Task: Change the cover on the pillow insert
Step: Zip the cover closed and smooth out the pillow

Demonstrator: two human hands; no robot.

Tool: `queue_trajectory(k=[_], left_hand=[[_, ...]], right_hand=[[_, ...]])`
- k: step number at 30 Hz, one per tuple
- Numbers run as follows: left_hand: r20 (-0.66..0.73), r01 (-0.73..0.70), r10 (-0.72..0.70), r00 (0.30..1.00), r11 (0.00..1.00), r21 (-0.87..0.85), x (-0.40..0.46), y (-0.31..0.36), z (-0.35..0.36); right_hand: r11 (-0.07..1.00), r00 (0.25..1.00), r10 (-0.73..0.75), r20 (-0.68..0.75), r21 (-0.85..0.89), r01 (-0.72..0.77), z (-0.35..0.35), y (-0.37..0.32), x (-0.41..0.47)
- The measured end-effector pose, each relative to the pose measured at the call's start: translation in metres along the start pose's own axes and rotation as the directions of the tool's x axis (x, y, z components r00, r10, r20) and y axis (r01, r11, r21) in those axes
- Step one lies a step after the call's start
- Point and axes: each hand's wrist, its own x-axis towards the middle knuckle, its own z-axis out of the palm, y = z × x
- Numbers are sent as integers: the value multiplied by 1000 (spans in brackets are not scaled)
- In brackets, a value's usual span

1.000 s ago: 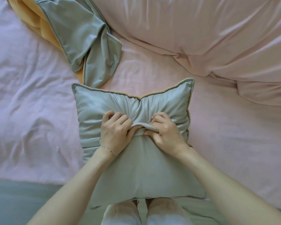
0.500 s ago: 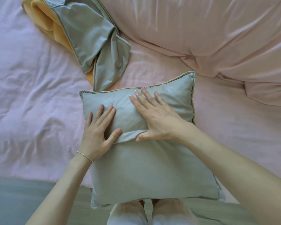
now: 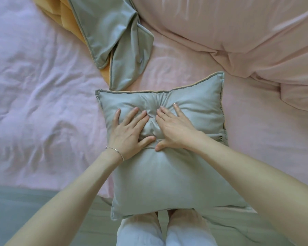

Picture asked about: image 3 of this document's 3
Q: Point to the person's right hand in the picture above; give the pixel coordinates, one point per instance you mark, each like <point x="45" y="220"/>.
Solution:
<point x="177" y="130"/>

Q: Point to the person's left hand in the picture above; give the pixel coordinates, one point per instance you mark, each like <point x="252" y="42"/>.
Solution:
<point x="127" y="137"/>

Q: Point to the grey-green cushion cover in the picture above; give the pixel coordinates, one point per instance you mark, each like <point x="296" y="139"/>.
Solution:
<point x="113" y="30"/>
<point x="169" y="176"/>

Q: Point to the person's right forearm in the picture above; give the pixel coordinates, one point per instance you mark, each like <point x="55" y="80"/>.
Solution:
<point x="261" y="187"/>

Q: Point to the person's left forearm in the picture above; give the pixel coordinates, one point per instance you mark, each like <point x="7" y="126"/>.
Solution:
<point x="61" y="199"/>

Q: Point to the person's white trousers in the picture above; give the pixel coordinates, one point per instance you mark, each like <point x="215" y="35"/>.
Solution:
<point x="141" y="230"/>

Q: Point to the pink bed sheet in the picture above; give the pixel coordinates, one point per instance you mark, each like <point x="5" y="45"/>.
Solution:
<point x="41" y="99"/>

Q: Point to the pink duvet with white ruffle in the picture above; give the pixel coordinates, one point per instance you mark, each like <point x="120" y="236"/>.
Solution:
<point x="233" y="30"/>

